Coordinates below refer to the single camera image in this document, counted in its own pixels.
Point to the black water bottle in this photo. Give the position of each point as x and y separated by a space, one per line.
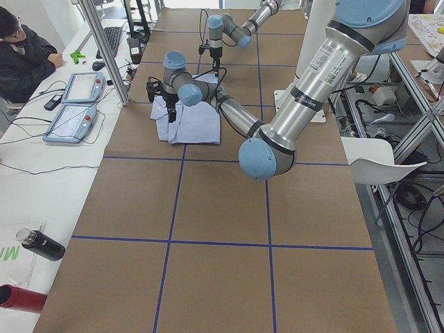
40 244

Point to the red water bottle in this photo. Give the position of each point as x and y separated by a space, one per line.
20 299

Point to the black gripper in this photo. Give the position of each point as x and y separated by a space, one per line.
170 98
216 54

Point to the clear plastic bag green print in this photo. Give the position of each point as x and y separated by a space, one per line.
17 263

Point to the light blue striped shirt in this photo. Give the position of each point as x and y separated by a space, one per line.
197 122

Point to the white plastic chair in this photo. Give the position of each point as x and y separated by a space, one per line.
372 161

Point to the upper teach pendant tablet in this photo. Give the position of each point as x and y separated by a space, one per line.
84 87

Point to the seated person in black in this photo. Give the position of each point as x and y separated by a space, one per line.
26 59

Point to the teach pendant tablet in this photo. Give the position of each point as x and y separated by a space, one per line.
84 87
71 124

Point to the black keyboard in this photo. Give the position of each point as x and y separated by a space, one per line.
113 35

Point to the lower teach pendant tablet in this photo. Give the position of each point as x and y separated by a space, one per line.
71 124

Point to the black computer mouse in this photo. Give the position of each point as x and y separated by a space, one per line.
98 65

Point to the aluminium frame post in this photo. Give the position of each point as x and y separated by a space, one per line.
89 11

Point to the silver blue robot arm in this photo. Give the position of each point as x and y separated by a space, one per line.
220 25
355 29

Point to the black phone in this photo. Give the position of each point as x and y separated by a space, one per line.
53 102

